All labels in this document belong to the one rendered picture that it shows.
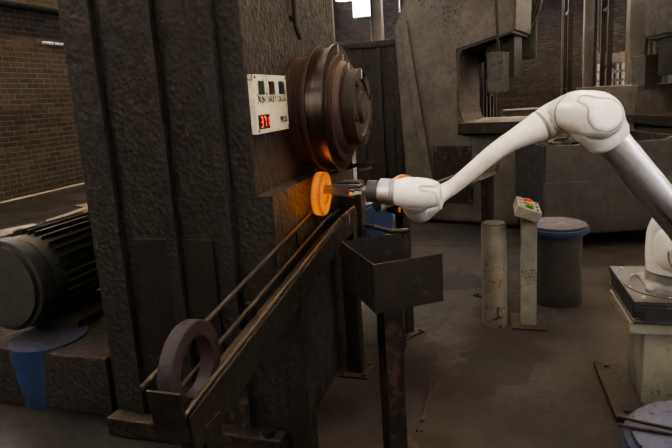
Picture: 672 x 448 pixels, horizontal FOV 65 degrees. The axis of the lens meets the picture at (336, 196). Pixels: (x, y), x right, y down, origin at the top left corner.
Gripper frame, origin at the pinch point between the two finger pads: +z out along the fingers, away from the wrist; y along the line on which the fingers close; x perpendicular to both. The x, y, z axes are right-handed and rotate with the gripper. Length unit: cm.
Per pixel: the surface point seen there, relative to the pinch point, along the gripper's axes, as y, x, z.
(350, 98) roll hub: 6.7, 31.2, -8.9
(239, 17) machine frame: -27, 55, 15
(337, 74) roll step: 8.2, 39.5, -3.9
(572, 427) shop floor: 2, -80, -88
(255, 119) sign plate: -26.7, 25.9, 12.0
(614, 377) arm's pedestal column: 36, -77, -107
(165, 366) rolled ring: -97, -16, 0
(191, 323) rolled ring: -89, -11, -1
